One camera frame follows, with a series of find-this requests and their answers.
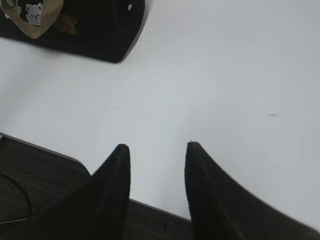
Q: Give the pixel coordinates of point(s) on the black canvas tote bag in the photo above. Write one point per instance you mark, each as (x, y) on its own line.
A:
(99, 29)

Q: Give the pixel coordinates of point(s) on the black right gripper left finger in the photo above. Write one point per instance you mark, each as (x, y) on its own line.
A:
(97, 209)

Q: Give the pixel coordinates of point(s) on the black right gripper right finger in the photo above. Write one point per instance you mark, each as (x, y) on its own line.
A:
(221, 209)

